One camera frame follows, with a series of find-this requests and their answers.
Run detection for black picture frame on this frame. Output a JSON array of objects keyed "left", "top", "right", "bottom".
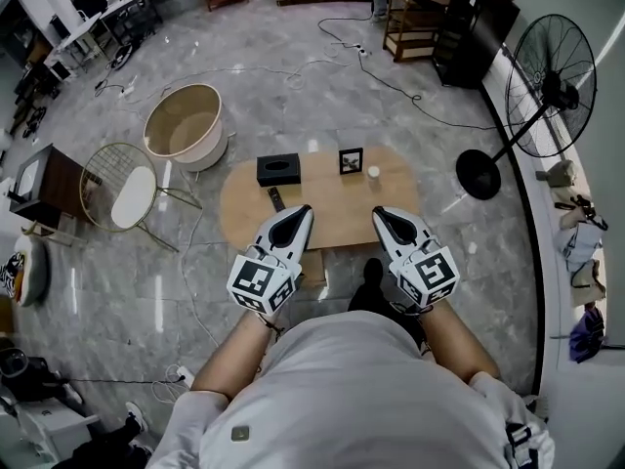
[{"left": 338, "top": 147, "right": 364, "bottom": 177}]

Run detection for wooden coffee table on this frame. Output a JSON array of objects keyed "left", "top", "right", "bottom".
[{"left": 219, "top": 145, "right": 422, "bottom": 252}]

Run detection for khaki bag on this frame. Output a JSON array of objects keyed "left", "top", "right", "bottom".
[{"left": 536, "top": 158, "right": 580, "bottom": 190}]

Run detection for white office desk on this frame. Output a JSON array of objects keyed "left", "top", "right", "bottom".
[{"left": 46, "top": 0, "right": 165, "bottom": 67}]

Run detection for gold wire chair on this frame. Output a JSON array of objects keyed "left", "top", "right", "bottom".
[{"left": 79, "top": 142, "right": 204, "bottom": 253}]

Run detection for black standing fan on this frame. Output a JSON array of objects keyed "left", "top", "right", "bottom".
[{"left": 456, "top": 13, "right": 598, "bottom": 202}]

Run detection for wooden shelf rack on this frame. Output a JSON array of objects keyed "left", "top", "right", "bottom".
[{"left": 382, "top": 0, "right": 453, "bottom": 64}]

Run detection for person's right forearm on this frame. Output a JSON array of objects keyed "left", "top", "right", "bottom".
[{"left": 417, "top": 300, "right": 502, "bottom": 385}]

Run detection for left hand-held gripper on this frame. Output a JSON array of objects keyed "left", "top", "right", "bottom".
[{"left": 227, "top": 204, "right": 314, "bottom": 317}]

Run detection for purple bag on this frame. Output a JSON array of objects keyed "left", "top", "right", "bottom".
[{"left": 568, "top": 305, "right": 606, "bottom": 364}]

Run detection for person's left forearm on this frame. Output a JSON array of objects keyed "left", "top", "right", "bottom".
[{"left": 189, "top": 310, "right": 287, "bottom": 403}]

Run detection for tall black cabinet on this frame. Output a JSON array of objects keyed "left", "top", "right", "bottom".
[{"left": 432, "top": 0, "right": 521, "bottom": 90}]

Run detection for pale blue bag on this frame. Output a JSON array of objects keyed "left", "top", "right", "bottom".
[{"left": 556, "top": 222, "right": 604, "bottom": 273}]

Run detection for white cardboard box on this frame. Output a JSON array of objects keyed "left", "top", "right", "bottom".
[{"left": 19, "top": 398, "right": 99, "bottom": 463}]

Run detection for dark wooden sink cabinet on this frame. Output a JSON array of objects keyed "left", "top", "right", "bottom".
[{"left": 8, "top": 143, "right": 92, "bottom": 227}]

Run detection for person's white shirt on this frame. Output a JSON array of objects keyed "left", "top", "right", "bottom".
[{"left": 146, "top": 310, "right": 558, "bottom": 469}]

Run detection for white pouf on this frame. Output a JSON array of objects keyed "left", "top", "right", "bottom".
[{"left": 0, "top": 234, "right": 53, "bottom": 308}]

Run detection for round beige drum table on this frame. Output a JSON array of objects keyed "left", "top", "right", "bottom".
[{"left": 143, "top": 83, "right": 229, "bottom": 174}]

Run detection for black white shoulder strap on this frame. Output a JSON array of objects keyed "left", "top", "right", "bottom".
[{"left": 505, "top": 422, "right": 541, "bottom": 469}]

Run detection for black floor cable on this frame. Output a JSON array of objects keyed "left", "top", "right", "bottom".
[{"left": 316, "top": 16, "right": 499, "bottom": 131}]

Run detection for zebra striped cushion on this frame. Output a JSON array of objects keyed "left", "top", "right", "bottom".
[{"left": 0, "top": 251, "right": 25, "bottom": 302}]

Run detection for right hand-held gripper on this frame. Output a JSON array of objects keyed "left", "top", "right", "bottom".
[{"left": 373, "top": 206, "right": 461, "bottom": 308}]

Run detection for beige tote bag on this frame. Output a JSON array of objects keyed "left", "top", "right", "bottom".
[{"left": 569, "top": 259, "right": 606, "bottom": 310}]

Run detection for black tissue box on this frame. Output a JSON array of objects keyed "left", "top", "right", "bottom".
[{"left": 256, "top": 152, "right": 302, "bottom": 189}]

